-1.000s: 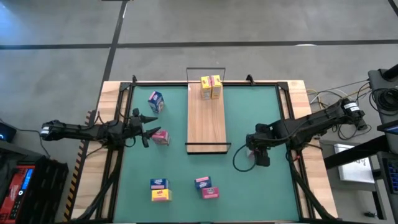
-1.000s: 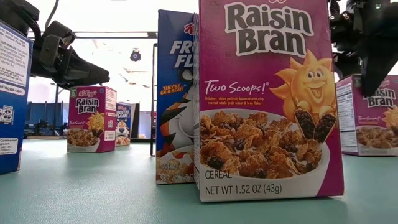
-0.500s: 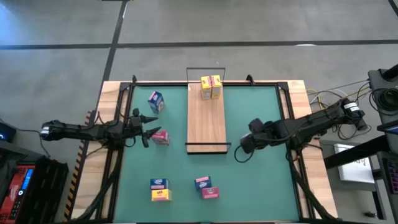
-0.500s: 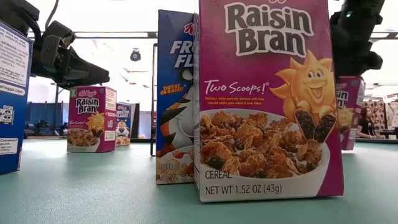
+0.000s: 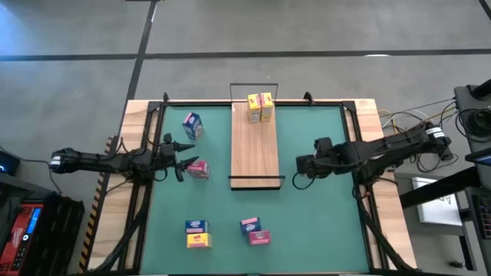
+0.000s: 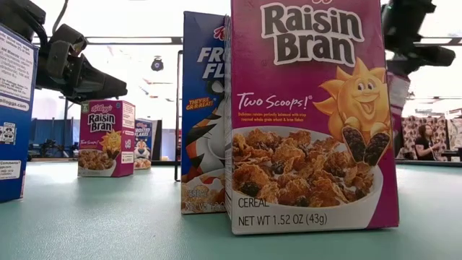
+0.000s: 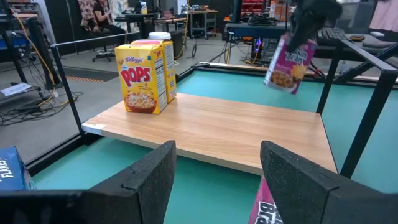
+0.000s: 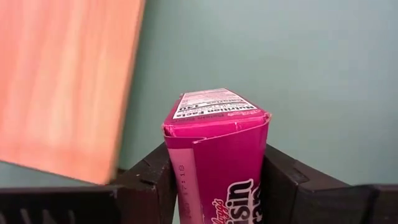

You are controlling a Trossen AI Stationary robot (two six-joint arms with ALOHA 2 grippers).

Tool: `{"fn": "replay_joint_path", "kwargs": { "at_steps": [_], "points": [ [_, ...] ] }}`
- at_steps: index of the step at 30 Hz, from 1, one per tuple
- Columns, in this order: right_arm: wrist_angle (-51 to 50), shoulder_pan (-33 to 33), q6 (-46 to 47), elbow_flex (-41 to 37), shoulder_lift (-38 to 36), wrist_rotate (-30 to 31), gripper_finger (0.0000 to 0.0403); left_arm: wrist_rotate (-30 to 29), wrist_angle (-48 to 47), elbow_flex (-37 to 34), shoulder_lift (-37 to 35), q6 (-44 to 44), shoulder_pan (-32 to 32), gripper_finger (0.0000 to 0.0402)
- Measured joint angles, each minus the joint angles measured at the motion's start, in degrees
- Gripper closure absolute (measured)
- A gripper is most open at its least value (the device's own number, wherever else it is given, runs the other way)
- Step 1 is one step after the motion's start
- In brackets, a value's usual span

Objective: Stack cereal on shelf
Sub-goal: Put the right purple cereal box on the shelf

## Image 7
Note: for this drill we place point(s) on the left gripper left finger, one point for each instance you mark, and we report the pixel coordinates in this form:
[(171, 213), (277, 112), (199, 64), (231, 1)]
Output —
[(93, 205)]

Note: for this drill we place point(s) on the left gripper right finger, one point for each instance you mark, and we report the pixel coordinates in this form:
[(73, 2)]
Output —
[(326, 205)]

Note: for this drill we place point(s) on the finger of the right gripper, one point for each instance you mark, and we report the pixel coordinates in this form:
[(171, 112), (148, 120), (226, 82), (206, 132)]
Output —
[(300, 43)]

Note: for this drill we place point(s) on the magenta Raisin Bran cereal box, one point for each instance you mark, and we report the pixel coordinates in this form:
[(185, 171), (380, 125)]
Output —
[(262, 208), (286, 71)]

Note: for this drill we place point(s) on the blue Frosted Flakes cereal box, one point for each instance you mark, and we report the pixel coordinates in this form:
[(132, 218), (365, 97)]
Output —
[(12, 171)]

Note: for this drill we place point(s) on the black keyboard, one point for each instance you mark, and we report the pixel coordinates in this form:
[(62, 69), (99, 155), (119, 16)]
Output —
[(334, 33)]

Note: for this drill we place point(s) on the computer tower blue light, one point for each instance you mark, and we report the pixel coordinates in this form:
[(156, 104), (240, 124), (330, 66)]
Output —
[(258, 43)]

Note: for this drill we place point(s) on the dark workbench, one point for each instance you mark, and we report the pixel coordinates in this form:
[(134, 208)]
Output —
[(255, 31)]

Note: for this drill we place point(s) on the red tool cabinet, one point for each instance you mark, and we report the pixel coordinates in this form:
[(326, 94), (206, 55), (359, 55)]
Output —
[(253, 3)]

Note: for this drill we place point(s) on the person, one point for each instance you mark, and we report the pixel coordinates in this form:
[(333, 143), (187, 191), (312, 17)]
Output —
[(104, 17), (385, 15)]

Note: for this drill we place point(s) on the wooden top metal table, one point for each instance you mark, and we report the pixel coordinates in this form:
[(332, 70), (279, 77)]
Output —
[(202, 12)]

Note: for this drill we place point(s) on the black floor mat orange stripe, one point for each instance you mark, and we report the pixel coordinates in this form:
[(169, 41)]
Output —
[(90, 74)]

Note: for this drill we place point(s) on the white paper sheet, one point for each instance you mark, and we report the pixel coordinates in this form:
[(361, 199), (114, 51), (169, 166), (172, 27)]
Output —
[(15, 89)]

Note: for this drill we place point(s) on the white trash can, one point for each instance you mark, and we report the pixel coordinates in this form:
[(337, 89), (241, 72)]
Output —
[(159, 35)]

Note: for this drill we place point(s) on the black office chair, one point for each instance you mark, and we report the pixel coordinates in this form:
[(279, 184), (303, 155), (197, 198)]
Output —
[(104, 55)]

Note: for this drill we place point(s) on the black metal desk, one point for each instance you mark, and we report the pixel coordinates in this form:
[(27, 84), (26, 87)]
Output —
[(46, 60)]

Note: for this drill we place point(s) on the white yellow bottle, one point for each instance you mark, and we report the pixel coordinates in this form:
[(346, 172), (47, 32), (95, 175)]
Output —
[(143, 8)]

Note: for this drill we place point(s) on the black rolling desk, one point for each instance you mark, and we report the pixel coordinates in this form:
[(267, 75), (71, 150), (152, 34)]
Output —
[(136, 16)]

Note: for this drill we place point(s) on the red patterned hanging fabric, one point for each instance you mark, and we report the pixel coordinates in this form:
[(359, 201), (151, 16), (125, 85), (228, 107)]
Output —
[(85, 14)]

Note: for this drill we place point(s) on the wooden shelf black metal frame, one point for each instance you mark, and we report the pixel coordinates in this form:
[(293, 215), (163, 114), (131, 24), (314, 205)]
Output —
[(217, 130)]

